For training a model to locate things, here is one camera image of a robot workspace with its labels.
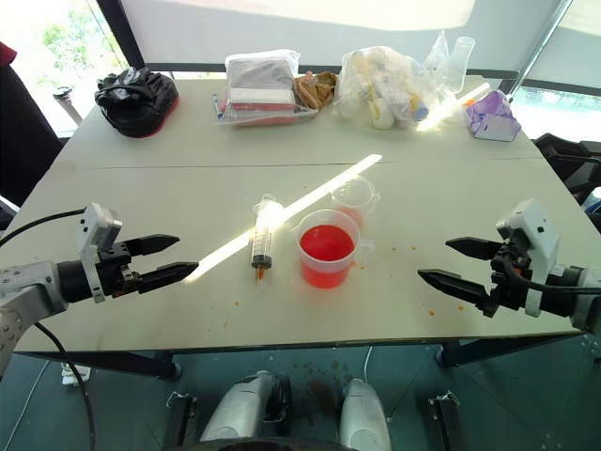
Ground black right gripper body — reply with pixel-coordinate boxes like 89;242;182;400
487;236;535;319

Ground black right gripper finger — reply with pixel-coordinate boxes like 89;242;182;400
444;237;507;262
417;268;500;319

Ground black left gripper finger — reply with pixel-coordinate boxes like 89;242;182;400
123;234;181;258
137;261;200;295

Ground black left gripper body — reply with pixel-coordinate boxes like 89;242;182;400
96;240;143;298

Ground clear plastic syringe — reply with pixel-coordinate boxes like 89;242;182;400
249;193;285;285

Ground beaker with red liquid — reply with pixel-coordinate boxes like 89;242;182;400
292;209;376;289

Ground clear plastic beaker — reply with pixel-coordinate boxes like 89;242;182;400
330;175;381;227

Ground white power strip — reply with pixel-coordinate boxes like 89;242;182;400
60;360;91;387

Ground black chair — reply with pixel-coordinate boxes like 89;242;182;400
532;132;601;204

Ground purple and white pack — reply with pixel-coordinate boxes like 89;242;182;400
464;89;523;143

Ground black crumpled bag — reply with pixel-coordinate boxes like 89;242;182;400
94;66;180;139

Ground silver left robot leg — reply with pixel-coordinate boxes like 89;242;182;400
200;369;293;445

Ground silver robot leg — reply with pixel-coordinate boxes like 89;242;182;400
338;377;393;451
200;369;293;445

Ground silver right robot leg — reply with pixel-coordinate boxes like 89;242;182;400
338;377;393;451

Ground dark chair with red top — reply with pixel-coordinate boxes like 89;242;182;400
0;40;65;209

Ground clear plastic tray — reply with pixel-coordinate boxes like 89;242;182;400
212;86;321;129

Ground white and pink box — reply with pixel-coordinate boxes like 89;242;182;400
226;86;298;113

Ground clear plastic flask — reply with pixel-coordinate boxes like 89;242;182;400
444;36;474;94

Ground clear bag of small items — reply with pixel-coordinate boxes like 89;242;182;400
331;45;431;132

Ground empty clear plastic bag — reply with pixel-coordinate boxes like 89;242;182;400
421;29;453;96

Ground grey cloth in plastic bag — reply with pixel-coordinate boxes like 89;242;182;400
223;48;301;93

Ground brown crumpled wrapper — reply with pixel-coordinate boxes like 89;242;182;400
293;70;340;113

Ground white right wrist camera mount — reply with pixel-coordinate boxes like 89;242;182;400
495;198;562;319

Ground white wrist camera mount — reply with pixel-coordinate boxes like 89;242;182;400
77;202;124;304
495;198;562;319

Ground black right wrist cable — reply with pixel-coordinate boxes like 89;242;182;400
491;270;601;296

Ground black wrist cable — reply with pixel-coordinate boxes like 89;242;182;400
491;270;601;296
0;209;88;249

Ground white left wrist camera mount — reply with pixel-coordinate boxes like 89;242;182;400
77;202;124;304

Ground dark blue table frame leg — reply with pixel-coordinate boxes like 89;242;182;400
433;332;584;369
15;349;182;381

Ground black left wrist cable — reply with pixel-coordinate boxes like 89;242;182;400
0;209;88;249

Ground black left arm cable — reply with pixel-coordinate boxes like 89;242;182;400
31;320;98;451

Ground black metal floor bracket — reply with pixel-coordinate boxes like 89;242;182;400
426;391;462;451
165;391;199;448

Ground grey metal post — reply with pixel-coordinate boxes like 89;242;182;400
52;86;82;128

